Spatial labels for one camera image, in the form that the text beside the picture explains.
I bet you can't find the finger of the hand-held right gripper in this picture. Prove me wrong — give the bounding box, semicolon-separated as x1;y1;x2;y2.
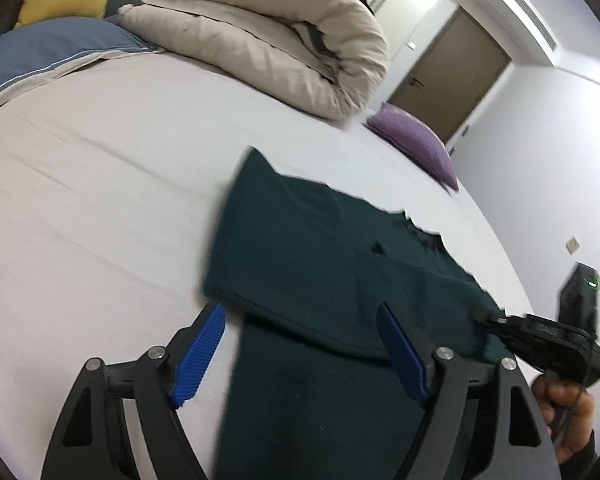
475;311;531;347

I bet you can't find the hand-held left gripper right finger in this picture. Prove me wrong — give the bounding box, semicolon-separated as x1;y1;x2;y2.
376;302;563;480

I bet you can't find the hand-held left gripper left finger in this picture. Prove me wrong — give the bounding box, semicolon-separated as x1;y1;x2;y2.
40;302;227;480

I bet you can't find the dark green garment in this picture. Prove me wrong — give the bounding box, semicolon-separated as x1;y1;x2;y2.
202;146;518;480

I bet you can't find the person's right hand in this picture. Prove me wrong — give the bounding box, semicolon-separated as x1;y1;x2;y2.
532;374;595;466

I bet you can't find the bed with white sheet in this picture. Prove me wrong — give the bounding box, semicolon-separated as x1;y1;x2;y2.
0;47;556;480

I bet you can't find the purple pillow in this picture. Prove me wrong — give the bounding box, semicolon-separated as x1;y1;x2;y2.
366;102;461;192

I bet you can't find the brown door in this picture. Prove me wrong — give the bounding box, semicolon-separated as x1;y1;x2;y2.
387;6;512;145

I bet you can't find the ceiling air vent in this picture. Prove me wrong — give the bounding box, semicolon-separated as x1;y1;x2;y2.
495;0;559;52

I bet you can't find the folded beige duvet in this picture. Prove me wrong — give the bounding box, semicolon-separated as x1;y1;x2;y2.
117;0;391;121

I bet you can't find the blue pillow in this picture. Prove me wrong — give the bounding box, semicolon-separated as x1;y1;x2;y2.
0;16;165;111

